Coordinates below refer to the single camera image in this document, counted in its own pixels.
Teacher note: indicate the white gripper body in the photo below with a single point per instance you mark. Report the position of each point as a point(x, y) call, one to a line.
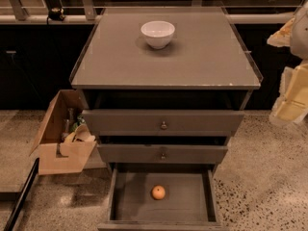
point(300, 38)

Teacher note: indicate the grey middle drawer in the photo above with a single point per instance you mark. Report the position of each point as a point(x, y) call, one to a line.
point(162, 154)

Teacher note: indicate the metal railing ledge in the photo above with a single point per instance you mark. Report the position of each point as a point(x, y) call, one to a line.
point(48, 12)

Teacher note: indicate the orange fruit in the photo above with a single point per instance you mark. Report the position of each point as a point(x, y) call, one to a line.
point(158, 192)

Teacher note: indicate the open cardboard box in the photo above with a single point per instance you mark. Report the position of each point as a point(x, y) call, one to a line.
point(57, 156)

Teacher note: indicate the white ceramic bowl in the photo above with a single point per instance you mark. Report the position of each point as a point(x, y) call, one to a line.
point(158, 34)

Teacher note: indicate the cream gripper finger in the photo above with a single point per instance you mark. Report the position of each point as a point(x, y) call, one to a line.
point(282, 37)
point(291, 106)

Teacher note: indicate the grey drawer cabinet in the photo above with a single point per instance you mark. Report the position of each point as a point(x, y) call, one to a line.
point(204, 54)

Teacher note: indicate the small black object on ledge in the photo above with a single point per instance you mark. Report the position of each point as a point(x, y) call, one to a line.
point(56, 14)

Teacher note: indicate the bottles and items in box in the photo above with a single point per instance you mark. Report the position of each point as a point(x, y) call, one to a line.
point(72, 122)

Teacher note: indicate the grey top drawer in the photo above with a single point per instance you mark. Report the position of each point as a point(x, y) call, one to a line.
point(163, 122)

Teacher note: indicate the grey open bottom drawer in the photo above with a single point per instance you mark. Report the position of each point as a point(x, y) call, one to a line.
point(189, 204)

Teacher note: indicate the black bar on floor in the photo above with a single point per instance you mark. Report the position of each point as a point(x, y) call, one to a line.
point(21, 197)

